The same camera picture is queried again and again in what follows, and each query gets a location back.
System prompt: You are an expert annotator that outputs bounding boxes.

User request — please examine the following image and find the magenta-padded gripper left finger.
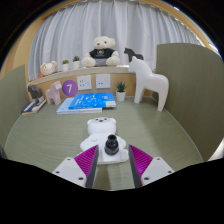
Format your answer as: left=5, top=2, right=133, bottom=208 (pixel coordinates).
left=52, top=144, right=100, bottom=189

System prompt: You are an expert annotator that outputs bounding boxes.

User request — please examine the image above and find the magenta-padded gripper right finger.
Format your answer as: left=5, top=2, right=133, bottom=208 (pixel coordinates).
left=128, top=144, right=175, bottom=188

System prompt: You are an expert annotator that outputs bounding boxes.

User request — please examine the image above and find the black charger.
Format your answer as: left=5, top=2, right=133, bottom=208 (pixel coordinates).
left=104, top=134, right=120, bottom=156

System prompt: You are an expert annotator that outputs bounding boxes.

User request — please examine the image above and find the white bear-shaped power strip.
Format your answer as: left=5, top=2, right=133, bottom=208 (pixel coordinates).
left=79, top=117, right=130, bottom=165

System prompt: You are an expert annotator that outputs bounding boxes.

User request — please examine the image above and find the light blue book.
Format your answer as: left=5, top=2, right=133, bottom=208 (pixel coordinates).
left=55, top=97, right=103, bottom=116

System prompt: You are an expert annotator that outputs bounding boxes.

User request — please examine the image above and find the bright blue book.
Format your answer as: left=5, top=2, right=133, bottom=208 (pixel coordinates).
left=68, top=92, right=117, bottom=110

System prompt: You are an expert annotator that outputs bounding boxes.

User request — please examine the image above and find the dark navy book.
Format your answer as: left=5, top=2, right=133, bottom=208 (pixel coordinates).
left=21, top=98, right=48, bottom=116

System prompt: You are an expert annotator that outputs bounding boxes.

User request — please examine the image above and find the pink horse figurine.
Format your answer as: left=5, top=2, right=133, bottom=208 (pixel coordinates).
left=45, top=80, right=63, bottom=106

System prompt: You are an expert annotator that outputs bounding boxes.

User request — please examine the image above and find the purple round number sign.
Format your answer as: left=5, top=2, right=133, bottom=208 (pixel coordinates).
left=61, top=79, right=79, bottom=98

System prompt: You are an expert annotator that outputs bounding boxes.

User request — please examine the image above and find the spiky potted plant, white pot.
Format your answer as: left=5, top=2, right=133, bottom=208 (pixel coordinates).
left=115, top=81, right=128, bottom=102

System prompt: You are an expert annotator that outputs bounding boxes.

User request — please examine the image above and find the olive green partition panel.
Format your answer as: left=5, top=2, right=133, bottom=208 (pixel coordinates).
left=155, top=42, right=224, bottom=162
left=0, top=64, right=30, bottom=149

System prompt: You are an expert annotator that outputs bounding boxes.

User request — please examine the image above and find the dark grey horse figurine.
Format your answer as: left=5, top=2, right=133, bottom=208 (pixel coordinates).
left=27, top=84, right=44, bottom=107

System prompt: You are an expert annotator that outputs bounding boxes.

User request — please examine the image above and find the large white horse figurine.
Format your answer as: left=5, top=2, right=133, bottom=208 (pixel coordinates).
left=128, top=55, right=170, bottom=112

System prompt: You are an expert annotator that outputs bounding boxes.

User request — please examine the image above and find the wooden window ledge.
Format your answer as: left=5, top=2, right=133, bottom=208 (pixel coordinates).
left=26, top=65, right=158, bottom=103

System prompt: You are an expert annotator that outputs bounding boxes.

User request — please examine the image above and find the tiny potted plant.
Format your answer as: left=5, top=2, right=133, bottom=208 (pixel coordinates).
left=61, top=59, right=70, bottom=72
left=72, top=55, right=81, bottom=70

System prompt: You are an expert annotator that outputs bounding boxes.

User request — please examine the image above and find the small orange-maned plush toy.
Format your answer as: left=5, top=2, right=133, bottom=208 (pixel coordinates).
left=39, top=60, right=58, bottom=77

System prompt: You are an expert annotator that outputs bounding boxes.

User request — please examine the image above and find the black horse figurine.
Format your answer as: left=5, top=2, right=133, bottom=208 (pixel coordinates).
left=123, top=47, right=145, bottom=63

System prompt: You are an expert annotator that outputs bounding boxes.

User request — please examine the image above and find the cream teddy bear, black shirt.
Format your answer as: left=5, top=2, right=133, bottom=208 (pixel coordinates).
left=81, top=35, right=121, bottom=68

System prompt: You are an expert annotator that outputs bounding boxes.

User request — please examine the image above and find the grey-white curtain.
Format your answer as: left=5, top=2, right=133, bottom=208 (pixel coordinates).
left=27, top=0, right=201, bottom=82

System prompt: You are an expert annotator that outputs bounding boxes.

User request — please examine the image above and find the white wall socket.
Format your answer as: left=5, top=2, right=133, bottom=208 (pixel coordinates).
left=76, top=75, right=93, bottom=91
left=95, top=73, right=112, bottom=90

